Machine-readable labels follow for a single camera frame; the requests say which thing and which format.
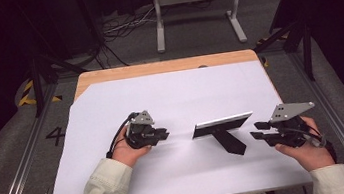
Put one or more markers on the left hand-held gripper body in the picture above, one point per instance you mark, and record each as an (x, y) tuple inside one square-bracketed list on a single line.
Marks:
[(141, 133)]

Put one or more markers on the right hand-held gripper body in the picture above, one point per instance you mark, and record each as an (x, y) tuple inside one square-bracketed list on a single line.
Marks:
[(289, 125)]

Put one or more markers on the person's left hand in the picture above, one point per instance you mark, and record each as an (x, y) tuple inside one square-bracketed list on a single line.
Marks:
[(127, 155)]

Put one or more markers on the person's right hand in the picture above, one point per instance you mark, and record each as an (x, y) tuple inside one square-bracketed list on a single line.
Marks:
[(312, 154)]

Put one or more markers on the white paper sheet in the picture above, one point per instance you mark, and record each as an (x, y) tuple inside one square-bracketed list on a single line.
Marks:
[(177, 180)]

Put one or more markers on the black metal stand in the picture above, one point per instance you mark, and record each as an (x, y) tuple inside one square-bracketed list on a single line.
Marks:
[(36, 81), (306, 49)]

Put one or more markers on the yellow black hazard tape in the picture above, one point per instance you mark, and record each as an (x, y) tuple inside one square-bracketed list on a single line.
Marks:
[(25, 96)]

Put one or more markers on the metal floor rail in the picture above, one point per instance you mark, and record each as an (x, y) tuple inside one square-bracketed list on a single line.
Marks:
[(340, 115), (19, 177)]

